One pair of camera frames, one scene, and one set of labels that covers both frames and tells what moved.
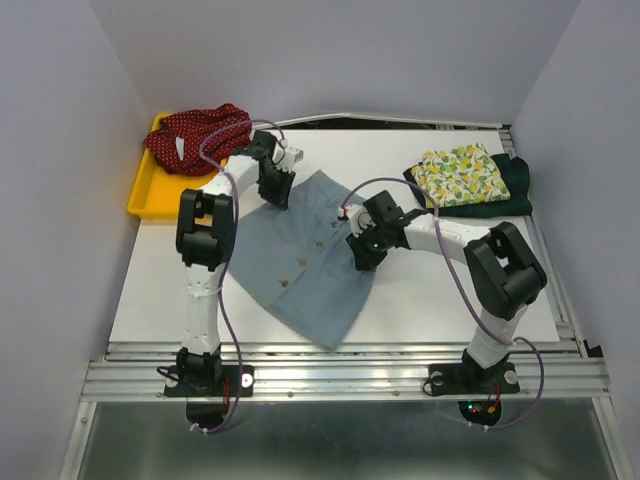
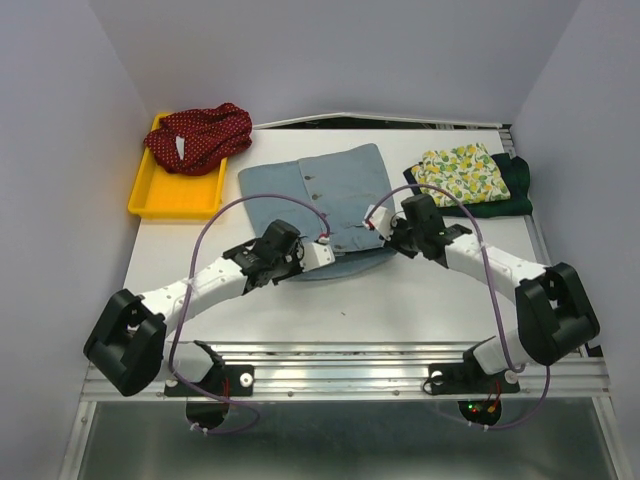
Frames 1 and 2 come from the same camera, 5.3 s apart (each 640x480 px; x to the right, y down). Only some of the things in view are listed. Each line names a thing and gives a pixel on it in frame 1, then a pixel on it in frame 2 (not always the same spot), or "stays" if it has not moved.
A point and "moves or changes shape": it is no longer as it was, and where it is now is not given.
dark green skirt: [515, 174] stays
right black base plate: [478, 378] stays
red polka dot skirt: [195, 142] stays
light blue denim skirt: [297, 262] moves or changes shape
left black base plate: [208, 381] stays
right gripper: [363, 260] → [397, 224]
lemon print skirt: [460, 176] stays
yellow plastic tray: [156, 193] stays
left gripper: [280, 197] → [296, 252]
